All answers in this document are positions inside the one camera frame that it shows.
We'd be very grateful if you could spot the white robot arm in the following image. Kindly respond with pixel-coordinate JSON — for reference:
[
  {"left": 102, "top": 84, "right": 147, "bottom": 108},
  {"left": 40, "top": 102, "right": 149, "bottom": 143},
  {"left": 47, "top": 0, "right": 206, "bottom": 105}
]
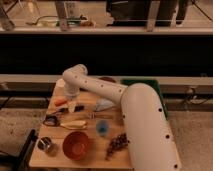
[{"left": 62, "top": 64, "right": 181, "bottom": 171}]

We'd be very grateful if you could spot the green plastic tray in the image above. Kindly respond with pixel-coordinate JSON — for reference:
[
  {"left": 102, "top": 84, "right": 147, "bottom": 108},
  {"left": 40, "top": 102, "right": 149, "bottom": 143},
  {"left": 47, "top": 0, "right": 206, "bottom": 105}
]
[{"left": 121, "top": 79, "right": 168, "bottom": 118}]

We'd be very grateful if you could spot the white lidded jar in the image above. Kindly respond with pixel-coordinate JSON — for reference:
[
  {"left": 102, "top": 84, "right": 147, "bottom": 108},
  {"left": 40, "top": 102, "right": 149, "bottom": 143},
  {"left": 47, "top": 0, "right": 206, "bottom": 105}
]
[{"left": 56, "top": 79, "right": 65, "bottom": 88}]

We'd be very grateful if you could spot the grey folded cloth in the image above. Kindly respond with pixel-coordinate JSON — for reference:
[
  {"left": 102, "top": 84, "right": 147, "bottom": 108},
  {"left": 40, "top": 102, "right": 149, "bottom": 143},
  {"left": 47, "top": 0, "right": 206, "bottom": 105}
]
[{"left": 94, "top": 98, "right": 115, "bottom": 112}]

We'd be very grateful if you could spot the yellow banana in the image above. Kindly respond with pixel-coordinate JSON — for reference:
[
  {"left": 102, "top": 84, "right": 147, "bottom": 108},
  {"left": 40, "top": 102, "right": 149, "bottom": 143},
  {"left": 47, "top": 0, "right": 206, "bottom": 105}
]
[{"left": 60, "top": 120, "right": 87, "bottom": 130}]

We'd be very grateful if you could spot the purple bowl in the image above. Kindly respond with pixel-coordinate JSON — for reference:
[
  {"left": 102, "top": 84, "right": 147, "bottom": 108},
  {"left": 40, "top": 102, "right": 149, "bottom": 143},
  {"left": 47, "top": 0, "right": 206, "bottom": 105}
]
[{"left": 99, "top": 77, "right": 116, "bottom": 83}]

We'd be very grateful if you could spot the blue plastic cup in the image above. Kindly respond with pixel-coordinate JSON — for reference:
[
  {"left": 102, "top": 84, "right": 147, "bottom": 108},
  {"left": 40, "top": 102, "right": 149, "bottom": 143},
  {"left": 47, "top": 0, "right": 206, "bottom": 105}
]
[{"left": 96, "top": 120, "right": 109, "bottom": 136}]

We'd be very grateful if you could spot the red-brown bowl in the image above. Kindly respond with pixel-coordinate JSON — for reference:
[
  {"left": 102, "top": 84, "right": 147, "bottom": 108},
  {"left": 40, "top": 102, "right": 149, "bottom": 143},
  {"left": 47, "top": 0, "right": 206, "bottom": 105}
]
[{"left": 62, "top": 131, "right": 90, "bottom": 161}]

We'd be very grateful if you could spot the metal cup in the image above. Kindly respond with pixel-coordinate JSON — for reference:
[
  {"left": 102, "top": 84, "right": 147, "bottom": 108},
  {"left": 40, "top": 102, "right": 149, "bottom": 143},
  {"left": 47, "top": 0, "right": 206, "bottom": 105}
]
[{"left": 37, "top": 137, "right": 54, "bottom": 154}]

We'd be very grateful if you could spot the purple grape bunch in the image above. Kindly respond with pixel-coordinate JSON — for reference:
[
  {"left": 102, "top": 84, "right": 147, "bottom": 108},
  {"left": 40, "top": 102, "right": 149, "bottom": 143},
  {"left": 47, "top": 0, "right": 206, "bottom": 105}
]
[{"left": 105, "top": 133, "right": 128, "bottom": 160}]

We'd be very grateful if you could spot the black chair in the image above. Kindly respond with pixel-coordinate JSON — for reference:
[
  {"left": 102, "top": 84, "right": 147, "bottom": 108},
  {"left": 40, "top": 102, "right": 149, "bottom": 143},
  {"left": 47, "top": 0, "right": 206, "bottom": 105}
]
[{"left": 0, "top": 129, "right": 37, "bottom": 171}]

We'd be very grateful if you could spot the black handled knife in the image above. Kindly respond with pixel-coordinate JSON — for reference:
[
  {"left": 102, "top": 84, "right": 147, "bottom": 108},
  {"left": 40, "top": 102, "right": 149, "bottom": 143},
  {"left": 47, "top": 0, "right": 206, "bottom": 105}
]
[{"left": 56, "top": 105, "right": 84, "bottom": 113}]

